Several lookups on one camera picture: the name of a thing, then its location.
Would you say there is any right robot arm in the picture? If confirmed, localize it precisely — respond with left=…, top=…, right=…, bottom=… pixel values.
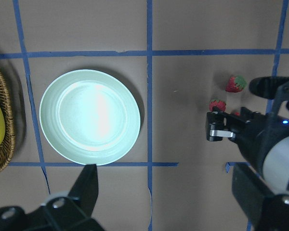
left=235, top=77, right=289, bottom=192

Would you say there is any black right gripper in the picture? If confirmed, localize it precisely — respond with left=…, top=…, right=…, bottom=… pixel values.
left=236, top=77, right=289, bottom=168

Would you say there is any wicker basket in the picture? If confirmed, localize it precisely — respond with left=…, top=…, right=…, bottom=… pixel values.
left=0, top=71, right=16, bottom=172

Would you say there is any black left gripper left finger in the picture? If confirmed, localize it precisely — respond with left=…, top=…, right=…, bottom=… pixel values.
left=68, top=164, right=98, bottom=217

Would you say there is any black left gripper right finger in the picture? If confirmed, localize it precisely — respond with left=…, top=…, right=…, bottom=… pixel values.
left=232, top=163, right=275, bottom=224

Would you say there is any light green plate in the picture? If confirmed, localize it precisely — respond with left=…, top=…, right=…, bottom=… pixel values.
left=39, top=69, right=141, bottom=166

